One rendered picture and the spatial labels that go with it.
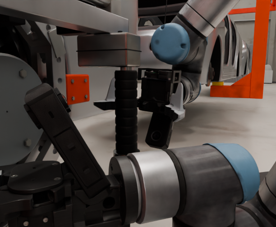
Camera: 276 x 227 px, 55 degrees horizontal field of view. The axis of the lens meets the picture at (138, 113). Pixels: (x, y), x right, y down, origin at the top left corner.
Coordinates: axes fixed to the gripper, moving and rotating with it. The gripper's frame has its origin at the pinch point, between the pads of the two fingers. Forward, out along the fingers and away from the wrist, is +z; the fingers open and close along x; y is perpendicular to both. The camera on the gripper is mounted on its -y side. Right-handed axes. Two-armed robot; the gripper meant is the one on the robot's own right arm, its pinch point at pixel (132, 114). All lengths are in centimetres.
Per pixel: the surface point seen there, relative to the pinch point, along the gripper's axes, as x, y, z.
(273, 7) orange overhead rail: 26, 251, -1175
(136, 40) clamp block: -0.4, 11.5, -0.6
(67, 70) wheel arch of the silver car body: -32.1, 4.4, -23.1
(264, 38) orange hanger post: 16, 47, -344
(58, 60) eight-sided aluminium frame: -22.9, 7.4, -8.7
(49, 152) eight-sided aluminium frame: -20.7, -11.9, -3.9
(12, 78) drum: -7.5, 5.5, 16.0
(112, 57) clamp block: -2.5, 8.7, 2.5
